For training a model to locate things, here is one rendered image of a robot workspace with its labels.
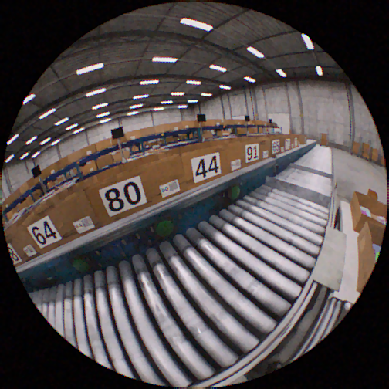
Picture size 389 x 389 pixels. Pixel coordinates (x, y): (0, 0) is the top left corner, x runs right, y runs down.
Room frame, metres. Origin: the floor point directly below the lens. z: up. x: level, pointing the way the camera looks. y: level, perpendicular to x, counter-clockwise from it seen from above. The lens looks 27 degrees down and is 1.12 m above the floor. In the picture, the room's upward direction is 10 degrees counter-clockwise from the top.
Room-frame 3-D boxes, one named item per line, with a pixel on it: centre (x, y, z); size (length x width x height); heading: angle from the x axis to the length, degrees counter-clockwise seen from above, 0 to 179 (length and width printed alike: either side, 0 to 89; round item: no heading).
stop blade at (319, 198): (0.52, -0.61, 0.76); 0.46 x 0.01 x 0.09; 29
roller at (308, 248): (0.35, -0.30, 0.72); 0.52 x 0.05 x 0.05; 29
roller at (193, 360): (0.10, 0.16, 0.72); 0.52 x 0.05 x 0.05; 29
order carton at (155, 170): (0.55, 0.27, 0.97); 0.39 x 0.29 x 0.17; 119
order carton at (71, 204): (0.36, 0.61, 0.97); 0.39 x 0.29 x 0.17; 119
